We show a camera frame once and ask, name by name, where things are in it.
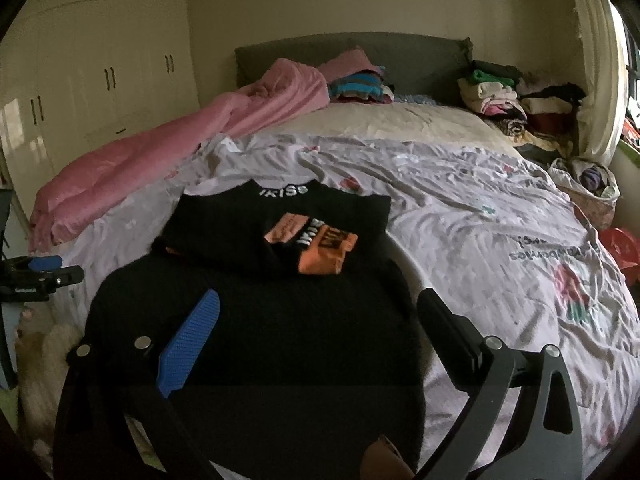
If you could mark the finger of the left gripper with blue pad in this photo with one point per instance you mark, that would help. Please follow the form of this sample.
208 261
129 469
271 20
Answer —
45 264

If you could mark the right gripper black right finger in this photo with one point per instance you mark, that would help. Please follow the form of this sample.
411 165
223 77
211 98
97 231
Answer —
520 420

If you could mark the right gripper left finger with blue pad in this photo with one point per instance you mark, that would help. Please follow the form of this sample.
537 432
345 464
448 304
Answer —
114 420

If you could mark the black sweater orange cuffs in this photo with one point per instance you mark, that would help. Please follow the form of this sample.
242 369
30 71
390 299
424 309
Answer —
315 355

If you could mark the bag of clothes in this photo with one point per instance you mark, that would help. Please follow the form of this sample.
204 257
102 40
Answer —
592 188

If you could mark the folded clothes pile right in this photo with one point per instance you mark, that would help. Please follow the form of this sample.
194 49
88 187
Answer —
536 113

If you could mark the folded pink blue clothes stack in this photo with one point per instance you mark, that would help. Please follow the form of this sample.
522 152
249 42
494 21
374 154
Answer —
352 77

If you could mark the pink quilt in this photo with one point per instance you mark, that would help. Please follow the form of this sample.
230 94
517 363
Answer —
95 182

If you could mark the lilac strawberry print duvet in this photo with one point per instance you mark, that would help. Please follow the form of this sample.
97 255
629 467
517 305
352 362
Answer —
490 232

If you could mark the red plastic basin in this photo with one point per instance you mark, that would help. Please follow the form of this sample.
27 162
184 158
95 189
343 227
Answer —
624 248

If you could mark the cream wardrobe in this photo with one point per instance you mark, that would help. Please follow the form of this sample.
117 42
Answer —
77 74

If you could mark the window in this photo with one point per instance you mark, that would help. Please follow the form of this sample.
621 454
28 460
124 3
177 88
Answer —
630 135

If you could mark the cream curtain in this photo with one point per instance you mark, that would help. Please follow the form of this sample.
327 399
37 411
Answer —
602 113

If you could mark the dark grey headboard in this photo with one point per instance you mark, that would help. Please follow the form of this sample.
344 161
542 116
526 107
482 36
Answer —
411 64

